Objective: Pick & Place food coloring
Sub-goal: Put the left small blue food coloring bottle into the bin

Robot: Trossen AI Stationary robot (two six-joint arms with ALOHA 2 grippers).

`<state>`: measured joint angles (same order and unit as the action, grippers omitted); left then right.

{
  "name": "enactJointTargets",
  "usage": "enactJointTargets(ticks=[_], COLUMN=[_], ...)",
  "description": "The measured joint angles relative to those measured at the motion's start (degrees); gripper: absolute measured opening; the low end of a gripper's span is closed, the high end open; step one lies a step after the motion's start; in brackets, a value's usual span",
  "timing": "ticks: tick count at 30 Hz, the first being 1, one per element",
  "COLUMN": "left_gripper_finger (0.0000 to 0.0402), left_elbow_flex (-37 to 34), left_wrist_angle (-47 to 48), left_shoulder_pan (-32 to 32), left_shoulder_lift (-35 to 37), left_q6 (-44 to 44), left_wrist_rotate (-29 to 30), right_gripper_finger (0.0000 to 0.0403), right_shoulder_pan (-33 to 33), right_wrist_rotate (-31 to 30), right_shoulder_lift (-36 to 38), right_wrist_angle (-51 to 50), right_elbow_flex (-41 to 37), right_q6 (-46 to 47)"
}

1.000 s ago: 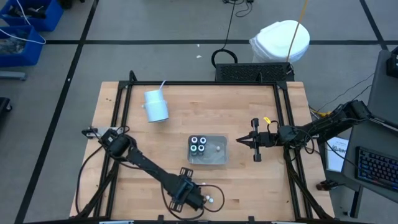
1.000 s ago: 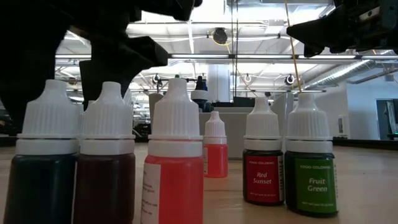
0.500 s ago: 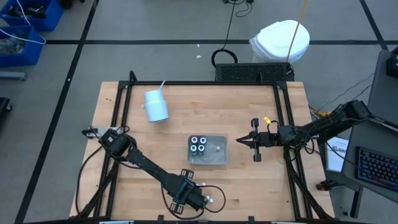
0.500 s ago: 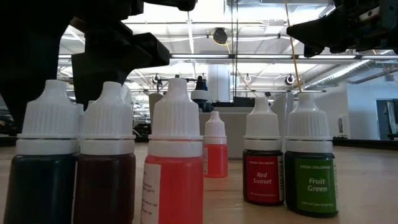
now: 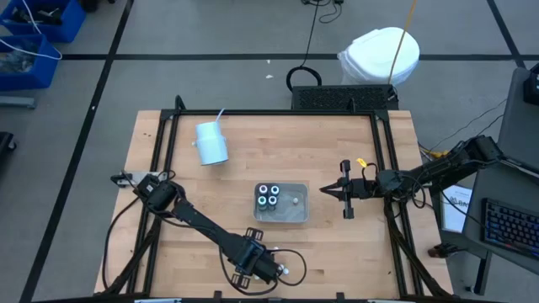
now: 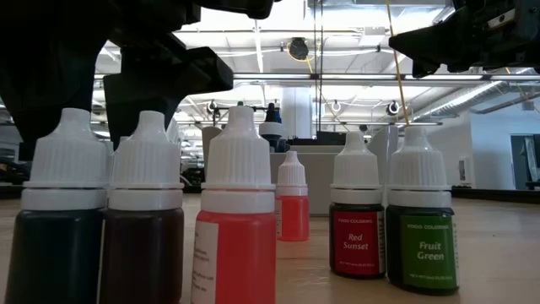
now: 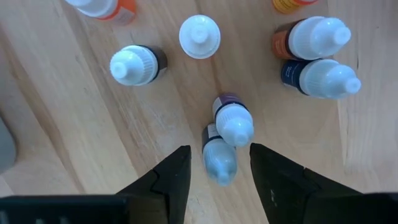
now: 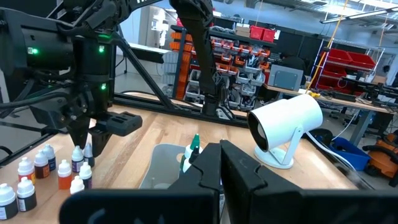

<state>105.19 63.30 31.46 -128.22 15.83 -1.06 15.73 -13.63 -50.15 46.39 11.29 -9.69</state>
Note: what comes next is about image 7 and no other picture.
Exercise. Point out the small orange dye bottle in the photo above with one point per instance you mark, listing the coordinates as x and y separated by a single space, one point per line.
105 9
199 36

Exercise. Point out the small dark red dye bottle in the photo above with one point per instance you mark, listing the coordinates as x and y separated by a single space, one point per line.
311 39

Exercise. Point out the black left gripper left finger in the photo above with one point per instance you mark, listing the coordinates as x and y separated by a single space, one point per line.
168 193

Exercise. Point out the small purple dye bottle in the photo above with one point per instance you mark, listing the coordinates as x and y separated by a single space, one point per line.
233 121

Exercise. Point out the small blue dye bottle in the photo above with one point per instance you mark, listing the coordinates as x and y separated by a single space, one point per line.
219 158

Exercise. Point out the small dark teal dye bottle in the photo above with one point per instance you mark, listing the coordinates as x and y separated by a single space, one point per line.
320 78

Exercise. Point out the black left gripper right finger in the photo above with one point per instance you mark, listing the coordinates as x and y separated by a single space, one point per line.
280 193

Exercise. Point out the small orange-red dye bottle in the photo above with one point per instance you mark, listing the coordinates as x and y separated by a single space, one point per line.
292 3

